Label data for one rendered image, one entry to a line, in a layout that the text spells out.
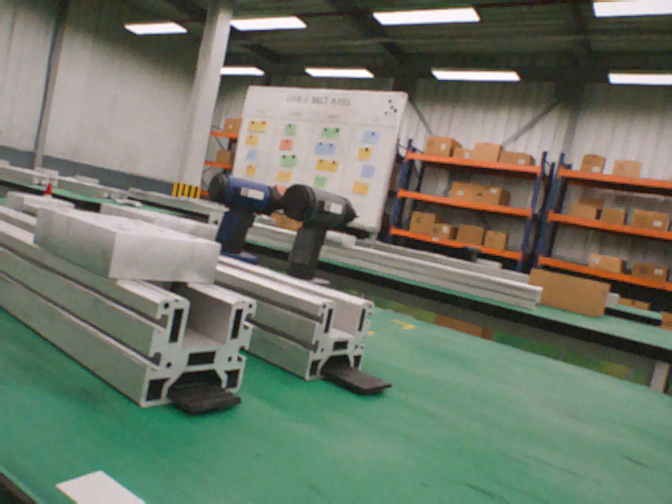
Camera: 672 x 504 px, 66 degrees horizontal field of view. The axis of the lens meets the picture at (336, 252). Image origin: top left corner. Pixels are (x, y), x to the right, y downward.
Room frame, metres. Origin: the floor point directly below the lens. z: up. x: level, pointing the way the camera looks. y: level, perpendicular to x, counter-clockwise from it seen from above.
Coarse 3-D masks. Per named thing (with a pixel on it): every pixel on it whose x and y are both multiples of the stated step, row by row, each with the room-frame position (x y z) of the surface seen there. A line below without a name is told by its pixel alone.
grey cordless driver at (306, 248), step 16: (288, 192) 0.82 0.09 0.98; (304, 192) 0.81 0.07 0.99; (320, 192) 0.84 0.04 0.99; (288, 208) 0.82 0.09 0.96; (304, 208) 0.80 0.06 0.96; (320, 208) 0.83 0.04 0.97; (336, 208) 0.86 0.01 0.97; (352, 208) 0.91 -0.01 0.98; (304, 224) 0.85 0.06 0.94; (320, 224) 0.86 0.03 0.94; (336, 224) 0.89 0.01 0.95; (304, 240) 0.84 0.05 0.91; (320, 240) 0.86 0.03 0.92; (304, 256) 0.84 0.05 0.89; (288, 272) 0.84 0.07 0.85; (304, 272) 0.84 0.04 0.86
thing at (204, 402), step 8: (224, 392) 0.43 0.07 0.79; (184, 400) 0.40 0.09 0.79; (192, 400) 0.40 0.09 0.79; (200, 400) 0.41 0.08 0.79; (208, 400) 0.41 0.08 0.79; (216, 400) 0.41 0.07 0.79; (224, 400) 0.41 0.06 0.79; (232, 400) 0.42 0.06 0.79; (240, 400) 0.43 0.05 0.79; (192, 408) 0.39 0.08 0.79; (200, 408) 0.39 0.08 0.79; (208, 408) 0.40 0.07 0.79
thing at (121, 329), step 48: (0, 240) 0.59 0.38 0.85; (0, 288) 0.58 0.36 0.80; (48, 288) 0.50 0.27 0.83; (96, 288) 0.45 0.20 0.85; (144, 288) 0.42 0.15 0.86; (192, 288) 0.48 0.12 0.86; (48, 336) 0.49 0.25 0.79; (96, 336) 0.44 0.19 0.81; (144, 336) 0.39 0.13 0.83; (192, 336) 0.45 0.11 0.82; (240, 336) 0.46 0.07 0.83; (144, 384) 0.39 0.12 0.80; (240, 384) 0.47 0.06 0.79
